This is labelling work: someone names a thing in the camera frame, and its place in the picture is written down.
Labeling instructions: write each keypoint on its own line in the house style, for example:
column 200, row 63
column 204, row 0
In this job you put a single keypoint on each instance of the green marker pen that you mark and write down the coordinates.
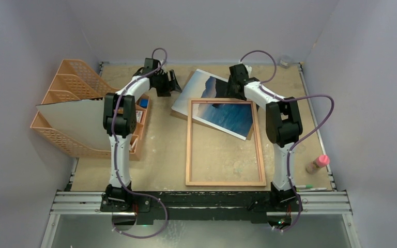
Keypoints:
column 304, row 187

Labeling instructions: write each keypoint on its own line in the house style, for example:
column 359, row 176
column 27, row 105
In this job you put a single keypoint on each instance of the orange plastic file organizer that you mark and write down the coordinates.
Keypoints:
column 76, row 80

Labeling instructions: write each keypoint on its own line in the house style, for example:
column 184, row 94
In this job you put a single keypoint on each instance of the small clear jar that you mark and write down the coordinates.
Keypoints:
column 285, row 61

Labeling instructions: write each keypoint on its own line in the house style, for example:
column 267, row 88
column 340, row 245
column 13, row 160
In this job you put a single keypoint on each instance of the blue small box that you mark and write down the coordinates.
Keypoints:
column 144, row 103

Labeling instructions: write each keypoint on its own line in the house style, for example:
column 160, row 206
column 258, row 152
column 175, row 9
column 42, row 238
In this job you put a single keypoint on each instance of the pink capped bottle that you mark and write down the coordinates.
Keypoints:
column 319, row 163

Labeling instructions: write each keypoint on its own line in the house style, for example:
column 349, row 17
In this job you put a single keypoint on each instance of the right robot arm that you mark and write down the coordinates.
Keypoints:
column 283, row 128

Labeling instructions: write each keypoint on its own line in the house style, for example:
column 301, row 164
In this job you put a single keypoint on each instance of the pink wooden photo frame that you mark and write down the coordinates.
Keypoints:
column 257, row 139

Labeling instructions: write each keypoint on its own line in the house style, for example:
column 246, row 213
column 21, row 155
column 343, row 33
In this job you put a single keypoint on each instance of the ocean cliff photo print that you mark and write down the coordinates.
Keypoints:
column 219, row 109

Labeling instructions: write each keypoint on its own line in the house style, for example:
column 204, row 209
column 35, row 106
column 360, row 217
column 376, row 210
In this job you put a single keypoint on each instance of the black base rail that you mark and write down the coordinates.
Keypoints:
column 257, row 207

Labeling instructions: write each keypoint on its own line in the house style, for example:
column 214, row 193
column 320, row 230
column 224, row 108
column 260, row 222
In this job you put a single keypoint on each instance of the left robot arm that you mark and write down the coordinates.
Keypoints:
column 120, row 122

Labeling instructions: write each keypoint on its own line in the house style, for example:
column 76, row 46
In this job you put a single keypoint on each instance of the white item in compartment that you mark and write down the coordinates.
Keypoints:
column 133, row 144

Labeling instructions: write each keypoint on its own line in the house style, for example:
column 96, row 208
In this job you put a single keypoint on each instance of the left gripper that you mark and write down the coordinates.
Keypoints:
column 166, row 92

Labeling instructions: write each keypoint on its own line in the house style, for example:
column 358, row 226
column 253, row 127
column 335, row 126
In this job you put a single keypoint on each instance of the red white small box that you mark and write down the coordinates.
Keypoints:
column 139, row 116

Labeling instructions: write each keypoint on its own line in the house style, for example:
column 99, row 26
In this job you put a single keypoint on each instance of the white sheet in organizer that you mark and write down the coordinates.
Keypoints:
column 81, row 120

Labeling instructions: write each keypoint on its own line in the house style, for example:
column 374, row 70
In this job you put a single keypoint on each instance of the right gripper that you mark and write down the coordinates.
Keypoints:
column 232, row 88

